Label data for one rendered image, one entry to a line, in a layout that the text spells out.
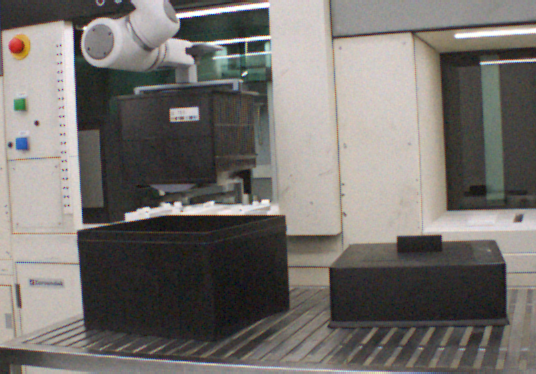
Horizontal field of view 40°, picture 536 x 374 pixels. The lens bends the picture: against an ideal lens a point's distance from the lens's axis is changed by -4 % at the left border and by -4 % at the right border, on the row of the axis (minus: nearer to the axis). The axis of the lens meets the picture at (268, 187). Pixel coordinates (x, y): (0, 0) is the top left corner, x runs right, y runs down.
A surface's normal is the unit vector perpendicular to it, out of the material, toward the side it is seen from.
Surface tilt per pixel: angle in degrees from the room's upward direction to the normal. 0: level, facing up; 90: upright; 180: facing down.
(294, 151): 90
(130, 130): 90
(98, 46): 90
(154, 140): 90
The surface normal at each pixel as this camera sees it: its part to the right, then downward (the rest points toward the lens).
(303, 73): -0.35, 0.07
